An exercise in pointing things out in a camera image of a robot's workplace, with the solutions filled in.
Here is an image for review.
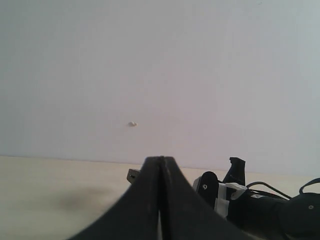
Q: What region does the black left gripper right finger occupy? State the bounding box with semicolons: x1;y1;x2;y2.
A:
158;156;251;240

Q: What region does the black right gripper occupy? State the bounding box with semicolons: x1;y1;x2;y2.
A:
127;156;291;226

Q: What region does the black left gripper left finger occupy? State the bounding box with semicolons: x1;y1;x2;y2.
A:
70;156;161;240

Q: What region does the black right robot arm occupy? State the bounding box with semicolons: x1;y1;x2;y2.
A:
158;157;320;240

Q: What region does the black cable loop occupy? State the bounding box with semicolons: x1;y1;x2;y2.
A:
246;181;292;200

